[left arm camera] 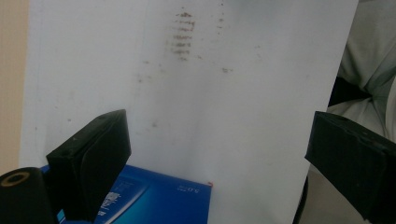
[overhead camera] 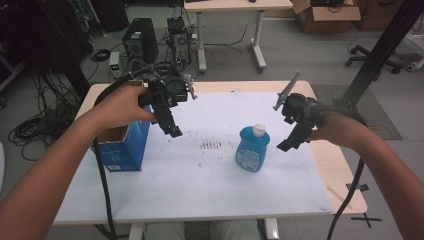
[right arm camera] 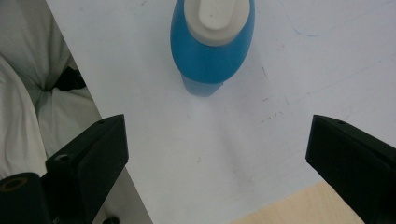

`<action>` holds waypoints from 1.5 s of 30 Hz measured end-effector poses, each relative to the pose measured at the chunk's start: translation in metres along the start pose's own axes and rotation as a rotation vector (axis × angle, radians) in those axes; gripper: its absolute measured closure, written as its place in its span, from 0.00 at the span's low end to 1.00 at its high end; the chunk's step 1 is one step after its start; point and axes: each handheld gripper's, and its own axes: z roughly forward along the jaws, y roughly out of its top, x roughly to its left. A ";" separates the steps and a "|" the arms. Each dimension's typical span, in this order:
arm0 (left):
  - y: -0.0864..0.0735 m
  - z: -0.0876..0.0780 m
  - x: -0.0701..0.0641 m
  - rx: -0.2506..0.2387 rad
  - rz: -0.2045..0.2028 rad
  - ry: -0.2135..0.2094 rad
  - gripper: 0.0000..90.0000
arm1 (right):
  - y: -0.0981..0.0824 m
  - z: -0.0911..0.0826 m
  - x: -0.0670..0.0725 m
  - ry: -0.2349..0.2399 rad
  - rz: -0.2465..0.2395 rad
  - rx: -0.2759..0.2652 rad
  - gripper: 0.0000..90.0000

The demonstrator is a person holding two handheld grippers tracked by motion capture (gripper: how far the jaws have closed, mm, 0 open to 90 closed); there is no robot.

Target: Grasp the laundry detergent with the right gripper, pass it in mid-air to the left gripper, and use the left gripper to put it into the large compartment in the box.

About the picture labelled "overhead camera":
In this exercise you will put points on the blue cardboard box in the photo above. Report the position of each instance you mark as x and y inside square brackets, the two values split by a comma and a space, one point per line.
[131, 146]

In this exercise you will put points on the white table mat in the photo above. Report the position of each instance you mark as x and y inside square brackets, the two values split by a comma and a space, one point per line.
[206, 186]

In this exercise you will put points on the light wooden background table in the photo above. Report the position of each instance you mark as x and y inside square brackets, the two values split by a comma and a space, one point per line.
[233, 5]

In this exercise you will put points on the black aluminium stand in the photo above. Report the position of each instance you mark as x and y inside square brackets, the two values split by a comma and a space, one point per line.
[383, 50]

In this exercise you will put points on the blue bottle with white cap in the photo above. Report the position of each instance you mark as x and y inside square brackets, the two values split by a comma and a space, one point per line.
[251, 150]

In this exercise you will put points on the white table leg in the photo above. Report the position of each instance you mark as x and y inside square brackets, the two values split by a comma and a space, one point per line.
[135, 231]
[271, 230]

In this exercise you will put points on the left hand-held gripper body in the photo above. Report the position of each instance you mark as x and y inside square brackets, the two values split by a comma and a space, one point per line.
[166, 90]

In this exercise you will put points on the pale thin strip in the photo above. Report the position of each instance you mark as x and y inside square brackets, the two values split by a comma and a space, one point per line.
[338, 197]

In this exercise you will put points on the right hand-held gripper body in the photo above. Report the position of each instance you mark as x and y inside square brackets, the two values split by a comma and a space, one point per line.
[303, 110]

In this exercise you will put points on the black office chair base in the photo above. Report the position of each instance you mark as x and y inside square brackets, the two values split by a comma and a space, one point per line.
[366, 56]

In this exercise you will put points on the small grey power supply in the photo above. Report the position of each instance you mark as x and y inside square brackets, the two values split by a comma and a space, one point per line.
[115, 63]

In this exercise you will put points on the dark brown box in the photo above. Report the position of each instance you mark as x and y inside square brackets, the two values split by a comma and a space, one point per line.
[376, 16]

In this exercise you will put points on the black computer tower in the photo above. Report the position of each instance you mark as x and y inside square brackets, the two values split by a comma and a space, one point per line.
[141, 38]

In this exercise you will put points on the open brown cardboard box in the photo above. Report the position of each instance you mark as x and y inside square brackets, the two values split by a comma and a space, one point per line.
[328, 16]

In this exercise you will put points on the grey floor mat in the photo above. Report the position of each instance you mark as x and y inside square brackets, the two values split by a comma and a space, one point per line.
[376, 120]

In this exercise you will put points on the white floor equipment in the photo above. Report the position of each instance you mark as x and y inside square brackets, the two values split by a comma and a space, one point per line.
[415, 63]

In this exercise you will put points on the person's left hand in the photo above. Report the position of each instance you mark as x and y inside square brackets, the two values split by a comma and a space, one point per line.
[121, 106]

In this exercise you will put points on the black tape strip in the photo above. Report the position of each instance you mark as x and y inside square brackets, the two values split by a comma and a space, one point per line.
[361, 187]

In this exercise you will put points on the open computer tower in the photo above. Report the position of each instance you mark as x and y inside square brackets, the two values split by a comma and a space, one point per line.
[180, 41]

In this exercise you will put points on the black tape cross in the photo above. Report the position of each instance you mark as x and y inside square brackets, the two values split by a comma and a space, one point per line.
[366, 219]

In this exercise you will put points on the dark curtain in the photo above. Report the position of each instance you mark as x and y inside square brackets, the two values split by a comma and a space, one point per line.
[36, 36]

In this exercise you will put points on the person's right hand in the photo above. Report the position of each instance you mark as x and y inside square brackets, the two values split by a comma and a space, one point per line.
[340, 128]

